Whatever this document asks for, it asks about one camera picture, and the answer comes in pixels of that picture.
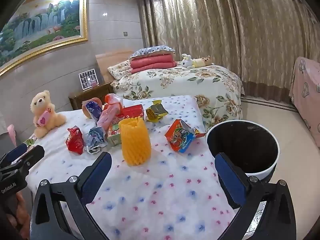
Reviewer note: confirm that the white trash bin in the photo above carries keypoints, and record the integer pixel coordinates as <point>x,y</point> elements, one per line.
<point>242,145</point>

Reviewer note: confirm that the green and red carton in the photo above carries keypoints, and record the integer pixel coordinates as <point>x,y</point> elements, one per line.
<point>113,136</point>

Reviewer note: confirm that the red apple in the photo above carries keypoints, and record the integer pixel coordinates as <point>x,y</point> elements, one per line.
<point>85,110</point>

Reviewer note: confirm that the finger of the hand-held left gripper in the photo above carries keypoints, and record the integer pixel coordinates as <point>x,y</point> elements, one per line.
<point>32,156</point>
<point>16,152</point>

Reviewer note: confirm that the orange and blue snack packet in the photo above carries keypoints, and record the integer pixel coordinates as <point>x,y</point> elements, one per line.
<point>180,137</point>

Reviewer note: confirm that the small pink box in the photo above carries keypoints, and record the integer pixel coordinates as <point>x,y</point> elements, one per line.
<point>94,84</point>

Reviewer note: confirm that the beige patterned curtain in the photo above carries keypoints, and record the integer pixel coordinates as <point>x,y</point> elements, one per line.
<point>225,30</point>

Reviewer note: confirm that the red snack packet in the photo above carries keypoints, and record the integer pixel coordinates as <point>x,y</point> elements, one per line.
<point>75,141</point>

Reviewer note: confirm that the person's left hand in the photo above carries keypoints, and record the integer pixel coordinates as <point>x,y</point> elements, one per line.
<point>18,210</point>

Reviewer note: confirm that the white plastic bag red print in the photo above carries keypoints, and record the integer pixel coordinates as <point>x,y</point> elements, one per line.
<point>110,116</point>

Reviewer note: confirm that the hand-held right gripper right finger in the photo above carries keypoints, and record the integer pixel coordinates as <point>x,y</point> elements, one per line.
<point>228,180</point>

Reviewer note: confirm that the bed with floral cover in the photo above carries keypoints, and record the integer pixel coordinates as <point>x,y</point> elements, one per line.
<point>187,80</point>

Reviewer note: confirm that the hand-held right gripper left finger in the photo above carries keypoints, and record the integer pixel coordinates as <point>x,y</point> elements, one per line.
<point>97,177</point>

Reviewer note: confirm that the yellow plush toy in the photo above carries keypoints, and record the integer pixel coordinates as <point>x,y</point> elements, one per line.
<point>203,61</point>

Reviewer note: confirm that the green packet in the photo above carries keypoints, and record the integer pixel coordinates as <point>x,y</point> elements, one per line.
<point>30,142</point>

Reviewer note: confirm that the pink cloth covered furniture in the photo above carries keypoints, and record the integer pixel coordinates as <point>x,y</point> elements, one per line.
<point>307,92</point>

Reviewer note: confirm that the wooden nightstand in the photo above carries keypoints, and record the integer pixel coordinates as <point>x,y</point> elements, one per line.
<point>85,97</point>

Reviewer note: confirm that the cream teddy bear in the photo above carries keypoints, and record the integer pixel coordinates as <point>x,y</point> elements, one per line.
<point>43,110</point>

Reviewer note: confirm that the yellow foam fruit net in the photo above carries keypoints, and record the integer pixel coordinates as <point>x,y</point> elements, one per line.
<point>135,145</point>

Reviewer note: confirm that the blue and white pillow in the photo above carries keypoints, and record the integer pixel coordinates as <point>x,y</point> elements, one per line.
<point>150,50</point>

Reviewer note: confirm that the red and white box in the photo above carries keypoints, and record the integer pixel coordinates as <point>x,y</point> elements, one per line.
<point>132,112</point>

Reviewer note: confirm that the photo collage frame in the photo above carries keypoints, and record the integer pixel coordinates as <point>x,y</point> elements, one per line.
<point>86,77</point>

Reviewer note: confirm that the pink folded quilt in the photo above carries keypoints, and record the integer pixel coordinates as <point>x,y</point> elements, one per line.
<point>152,63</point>

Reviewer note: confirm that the white bunny plush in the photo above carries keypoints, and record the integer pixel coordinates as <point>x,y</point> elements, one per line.
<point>187,61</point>

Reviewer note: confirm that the pink pouch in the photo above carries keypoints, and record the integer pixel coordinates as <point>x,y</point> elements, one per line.
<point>11,132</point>

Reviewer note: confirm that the floral pillow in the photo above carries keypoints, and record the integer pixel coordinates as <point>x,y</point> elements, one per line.
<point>120,68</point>

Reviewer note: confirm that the wooden headboard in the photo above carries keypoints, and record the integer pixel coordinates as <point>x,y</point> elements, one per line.
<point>110,60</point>

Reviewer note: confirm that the blue white wrapper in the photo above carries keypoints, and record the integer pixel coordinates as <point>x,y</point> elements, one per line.
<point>96,137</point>

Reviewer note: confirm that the yellow snack packet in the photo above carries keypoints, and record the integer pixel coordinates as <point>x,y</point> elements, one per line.
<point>155,112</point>

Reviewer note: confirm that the gold framed landscape painting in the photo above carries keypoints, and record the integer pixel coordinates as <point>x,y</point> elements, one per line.
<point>37,22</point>

